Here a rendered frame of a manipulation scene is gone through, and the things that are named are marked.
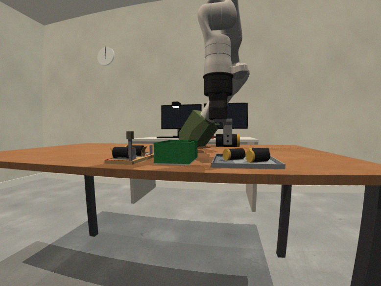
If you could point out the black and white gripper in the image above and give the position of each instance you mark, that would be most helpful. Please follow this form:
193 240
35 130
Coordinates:
218 74

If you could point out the tan circuit board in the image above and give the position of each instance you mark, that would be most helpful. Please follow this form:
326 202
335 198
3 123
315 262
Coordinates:
133 158

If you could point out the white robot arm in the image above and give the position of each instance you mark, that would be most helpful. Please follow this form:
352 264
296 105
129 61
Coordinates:
222 15

